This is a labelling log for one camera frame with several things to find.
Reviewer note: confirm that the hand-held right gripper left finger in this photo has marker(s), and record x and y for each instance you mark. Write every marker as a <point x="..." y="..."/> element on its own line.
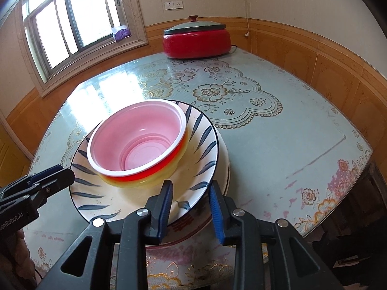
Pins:
<point x="165" y="211"/>

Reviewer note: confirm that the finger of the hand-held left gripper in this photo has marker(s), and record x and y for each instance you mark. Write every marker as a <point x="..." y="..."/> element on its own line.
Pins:
<point x="57" y="182"/>
<point x="36" y="176"/>

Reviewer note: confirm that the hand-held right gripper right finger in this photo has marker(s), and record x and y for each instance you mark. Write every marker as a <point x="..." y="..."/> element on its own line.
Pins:
<point x="216" y="214"/>

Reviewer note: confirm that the yellow plastic bowl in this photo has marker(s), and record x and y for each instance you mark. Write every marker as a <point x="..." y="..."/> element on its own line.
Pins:
<point x="151" y="185"/>

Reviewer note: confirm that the large purple-rimmed floral plate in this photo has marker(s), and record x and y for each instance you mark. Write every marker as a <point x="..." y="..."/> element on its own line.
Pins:
<point x="190" y="243"/>

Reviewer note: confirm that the blue striped white bowl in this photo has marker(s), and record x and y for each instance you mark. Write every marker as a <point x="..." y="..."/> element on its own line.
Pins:
<point x="199" y="145"/>

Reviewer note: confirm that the red plastic bowl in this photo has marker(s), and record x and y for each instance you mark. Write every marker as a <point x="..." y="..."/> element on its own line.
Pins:
<point x="136" y="133"/>

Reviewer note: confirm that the person's left hand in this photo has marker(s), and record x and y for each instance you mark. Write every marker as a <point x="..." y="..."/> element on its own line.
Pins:
<point x="23" y="250"/>

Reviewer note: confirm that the purple tissue pack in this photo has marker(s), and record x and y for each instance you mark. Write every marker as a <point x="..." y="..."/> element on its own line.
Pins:
<point x="121" y="33"/>

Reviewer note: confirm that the red electric pot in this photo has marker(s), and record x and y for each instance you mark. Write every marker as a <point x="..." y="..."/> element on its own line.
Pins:
<point x="196" y="45"/>

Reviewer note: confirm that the grey pot lid red knob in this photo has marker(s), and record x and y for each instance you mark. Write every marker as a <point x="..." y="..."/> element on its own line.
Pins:
<point x="196" y="25"/>

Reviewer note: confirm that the window with stone frame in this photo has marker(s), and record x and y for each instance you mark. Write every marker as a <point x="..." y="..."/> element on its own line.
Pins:
<point x="75" y="21"/>

